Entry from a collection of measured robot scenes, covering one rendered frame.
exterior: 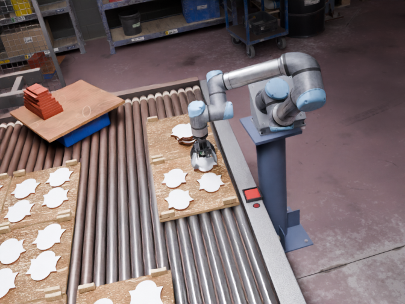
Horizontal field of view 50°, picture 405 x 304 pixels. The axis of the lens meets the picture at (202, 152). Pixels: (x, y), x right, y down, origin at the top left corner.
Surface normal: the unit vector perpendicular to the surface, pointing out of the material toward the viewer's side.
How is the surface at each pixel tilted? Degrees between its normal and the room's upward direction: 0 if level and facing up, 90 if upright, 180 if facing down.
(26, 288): 0
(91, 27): 90
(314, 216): 0
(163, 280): 0
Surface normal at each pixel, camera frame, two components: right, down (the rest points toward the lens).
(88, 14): 0.25, 0.54
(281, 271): -0.13, -0.81
